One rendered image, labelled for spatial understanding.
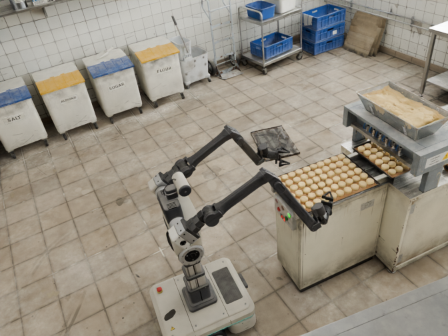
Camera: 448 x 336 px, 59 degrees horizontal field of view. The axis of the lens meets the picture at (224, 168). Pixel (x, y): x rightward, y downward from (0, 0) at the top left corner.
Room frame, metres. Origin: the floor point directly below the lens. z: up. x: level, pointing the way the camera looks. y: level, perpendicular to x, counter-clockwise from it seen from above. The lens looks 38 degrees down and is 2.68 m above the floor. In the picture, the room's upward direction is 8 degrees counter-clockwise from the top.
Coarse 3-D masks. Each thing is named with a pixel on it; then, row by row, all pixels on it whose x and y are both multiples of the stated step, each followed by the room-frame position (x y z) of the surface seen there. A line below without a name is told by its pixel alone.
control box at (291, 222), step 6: (276, 198) 1.97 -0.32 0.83; (276, 204) 1.98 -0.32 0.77; (282, 204) 1.90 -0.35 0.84; (276, 210) 1.98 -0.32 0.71; (282, 210) 1.90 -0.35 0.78; (288, 210) 1.83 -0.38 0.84; (282, 216) 1.90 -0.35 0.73; (288, 222) 1.83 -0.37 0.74; (294, 222) 1.78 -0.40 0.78; (294, 228) 1.78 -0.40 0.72
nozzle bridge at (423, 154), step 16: (352, 112) 2.37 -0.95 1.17; (368, 112) 2.33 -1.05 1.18; (384, 128) 2.11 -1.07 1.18; (384, 144) 2.12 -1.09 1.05; (400, 144) 1.93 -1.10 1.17; (416, 144) 1.90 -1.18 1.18; (432, 144) 1.88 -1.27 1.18; (400, 160) 1.95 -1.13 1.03; (416, 160) 1.80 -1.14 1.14; (432, 160) 1.82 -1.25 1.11; (416, 176) 1.78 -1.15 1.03; (432, 176) 1.83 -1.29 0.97
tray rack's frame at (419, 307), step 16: (432, 288) 0.53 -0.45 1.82; (384, 304) 0.51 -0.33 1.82; (400, 304) 0.50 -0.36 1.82; (416, 304) 0.50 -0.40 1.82; (432, 304) 0.49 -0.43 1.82; (352, 320) 0.48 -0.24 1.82; (368, 320) 0.47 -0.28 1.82; (384, 320) 0.47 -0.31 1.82; (400, 320) 0.46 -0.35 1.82; (416, 320) 0.46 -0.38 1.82; (432, 320) 0.45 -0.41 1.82
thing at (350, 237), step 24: (384, 192) 1.95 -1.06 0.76; (312, 216) 1.77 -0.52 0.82; (336, 216) 1.83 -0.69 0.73; (360, 216) 1.89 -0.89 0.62; (288, 240) 1.89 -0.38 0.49; (312, 240) 1.77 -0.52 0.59; (336, 240) 1.83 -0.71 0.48; (360, 240) 1.90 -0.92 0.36; (288, 264) 1.89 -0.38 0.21; (312, 264) 1.77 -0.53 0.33; (336, 264) 1.84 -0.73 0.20; (360, 264) 1.95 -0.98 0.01
